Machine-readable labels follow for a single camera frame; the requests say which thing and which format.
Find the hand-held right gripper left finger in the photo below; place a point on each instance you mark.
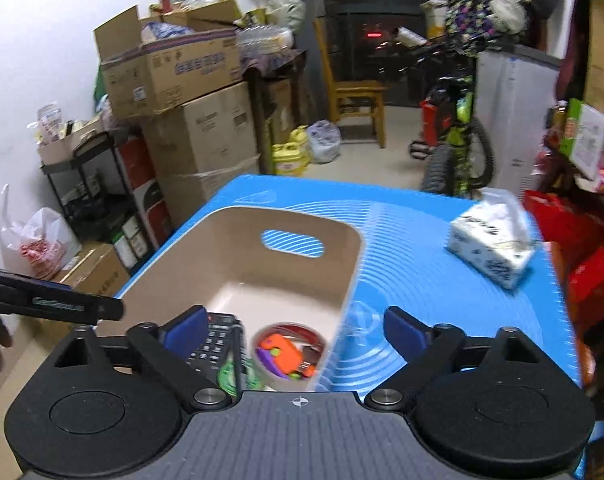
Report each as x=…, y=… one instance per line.
x=186, y=330

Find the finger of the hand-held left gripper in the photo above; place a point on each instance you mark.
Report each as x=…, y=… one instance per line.
x=81, y=308
x=31, y=282

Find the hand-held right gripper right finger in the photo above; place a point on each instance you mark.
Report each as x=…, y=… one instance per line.
x=402, y=330

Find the black remote control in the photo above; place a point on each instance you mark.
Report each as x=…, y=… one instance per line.
x=216, y=345

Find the green round ointment tin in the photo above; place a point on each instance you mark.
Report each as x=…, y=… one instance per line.
x=226, y=377

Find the clear tape roll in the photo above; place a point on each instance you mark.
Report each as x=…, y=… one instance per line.
x=282, y=329

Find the orange purple plastic toy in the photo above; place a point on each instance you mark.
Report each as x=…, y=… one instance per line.
x=282, y=352

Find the beige plastic bin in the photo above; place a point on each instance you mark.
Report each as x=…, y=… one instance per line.
x=292, y=270

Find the white plastic bag red print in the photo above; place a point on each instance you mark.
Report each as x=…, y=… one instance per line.
x=41, y=245

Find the flat cardboard box black print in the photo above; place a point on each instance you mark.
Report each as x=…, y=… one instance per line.
x=94, y=270

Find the blue silicone baking mat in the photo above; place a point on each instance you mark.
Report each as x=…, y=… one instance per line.
x=412, y=270

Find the black metal shelf rack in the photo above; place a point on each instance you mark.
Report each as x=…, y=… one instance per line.
x=89, y=195

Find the white tissue pack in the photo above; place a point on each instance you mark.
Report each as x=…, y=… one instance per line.
x=482, y=240

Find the plastic-wrapped cardboard box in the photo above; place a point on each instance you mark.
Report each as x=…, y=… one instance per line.
x=201, y=195

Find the small open cardboard box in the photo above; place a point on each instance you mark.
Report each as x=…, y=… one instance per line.
x=64, y=147

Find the red appliance box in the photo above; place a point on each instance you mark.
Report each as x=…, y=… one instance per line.
x=136, y=160

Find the green black bicycle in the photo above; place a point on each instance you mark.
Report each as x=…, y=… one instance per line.
x=457, y=165

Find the red plastic bags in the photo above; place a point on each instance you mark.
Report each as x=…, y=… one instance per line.
x=567, y=240

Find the yellow oil jug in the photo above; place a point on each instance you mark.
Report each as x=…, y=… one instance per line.
x=300, y=142
x=288, y=160

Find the plain cardboard appliance box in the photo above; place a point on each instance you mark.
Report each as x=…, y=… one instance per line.
x=206, y=130

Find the translucent plastic bag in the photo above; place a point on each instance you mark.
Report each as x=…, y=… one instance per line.
x=324, y=142

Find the red container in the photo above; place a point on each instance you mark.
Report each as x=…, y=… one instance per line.
x=437, y=120

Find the wooden chair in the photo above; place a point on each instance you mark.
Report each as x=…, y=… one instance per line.
x=354, y=95

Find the white chest freezer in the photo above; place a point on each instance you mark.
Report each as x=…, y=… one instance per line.
x=517, y=110

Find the open cardboard box blue print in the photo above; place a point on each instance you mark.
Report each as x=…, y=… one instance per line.
x=171, y=75

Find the green white carton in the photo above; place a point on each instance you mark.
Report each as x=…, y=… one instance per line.
x=589, y=140

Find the floral fabric bag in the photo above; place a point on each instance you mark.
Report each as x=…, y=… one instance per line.
x=477, y=15

